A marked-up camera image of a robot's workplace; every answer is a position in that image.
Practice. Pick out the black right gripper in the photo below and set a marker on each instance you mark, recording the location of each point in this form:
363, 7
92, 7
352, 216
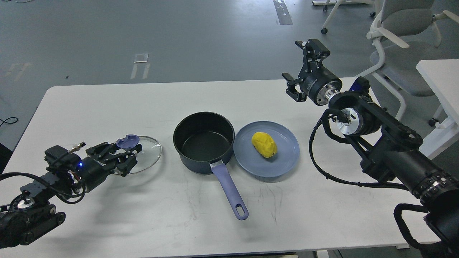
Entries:
315, 79

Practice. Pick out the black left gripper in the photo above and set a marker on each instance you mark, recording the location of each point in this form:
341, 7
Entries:
103, 160

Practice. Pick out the glass pot lid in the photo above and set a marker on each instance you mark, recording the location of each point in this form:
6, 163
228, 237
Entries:
147, 157

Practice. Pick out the yellow potato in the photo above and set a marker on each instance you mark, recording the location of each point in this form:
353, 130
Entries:
264, 144

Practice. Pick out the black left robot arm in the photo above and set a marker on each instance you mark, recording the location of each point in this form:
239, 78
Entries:
30, 215

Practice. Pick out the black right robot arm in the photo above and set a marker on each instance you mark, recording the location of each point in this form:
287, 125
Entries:
389, 150

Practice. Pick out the dark blue saucepan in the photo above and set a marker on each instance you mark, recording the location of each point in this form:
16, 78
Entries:
204, 142

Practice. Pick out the blue plate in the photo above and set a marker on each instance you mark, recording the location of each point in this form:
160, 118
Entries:
254, 163

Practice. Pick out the white grey office chair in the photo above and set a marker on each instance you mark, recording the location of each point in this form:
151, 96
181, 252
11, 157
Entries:
405, 32

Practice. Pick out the white side table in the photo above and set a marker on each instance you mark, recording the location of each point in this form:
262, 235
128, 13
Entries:
442, 76

